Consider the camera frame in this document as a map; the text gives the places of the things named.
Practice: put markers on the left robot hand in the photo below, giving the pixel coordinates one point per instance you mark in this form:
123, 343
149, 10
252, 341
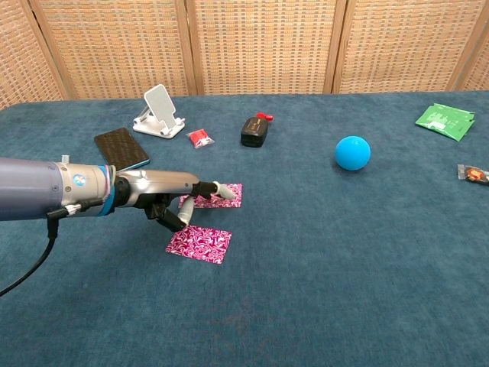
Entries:
160, 187

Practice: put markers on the pink patterned card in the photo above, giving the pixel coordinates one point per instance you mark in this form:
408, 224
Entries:
217, 203
200, 245

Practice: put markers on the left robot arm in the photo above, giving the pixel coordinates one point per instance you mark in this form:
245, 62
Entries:
30, 187

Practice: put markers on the black smartphone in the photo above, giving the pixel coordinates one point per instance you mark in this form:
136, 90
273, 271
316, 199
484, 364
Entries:
120, 147

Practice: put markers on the white folding phone stand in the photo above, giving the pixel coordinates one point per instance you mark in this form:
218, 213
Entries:
160, 103

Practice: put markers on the small red packet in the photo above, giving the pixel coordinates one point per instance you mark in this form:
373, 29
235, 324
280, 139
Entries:
198, 137

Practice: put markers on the black bottle with red cap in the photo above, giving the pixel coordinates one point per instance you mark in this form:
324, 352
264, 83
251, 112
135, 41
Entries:
253, 130

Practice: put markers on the woven bamboo screen panel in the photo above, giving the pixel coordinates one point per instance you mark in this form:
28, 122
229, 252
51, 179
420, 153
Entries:
114, 46
401, 46
481, 74
263, 46
19, 57

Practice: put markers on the blue table cloth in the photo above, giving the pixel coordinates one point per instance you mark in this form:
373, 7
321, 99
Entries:
305, 267

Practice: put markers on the blue ball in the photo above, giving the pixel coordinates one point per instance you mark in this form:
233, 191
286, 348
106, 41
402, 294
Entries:
353, 153

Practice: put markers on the green foil packet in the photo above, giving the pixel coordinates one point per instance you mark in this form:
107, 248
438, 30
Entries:
443, 120

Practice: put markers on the dark wrapped candy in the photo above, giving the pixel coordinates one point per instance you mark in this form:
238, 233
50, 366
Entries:
473, 174

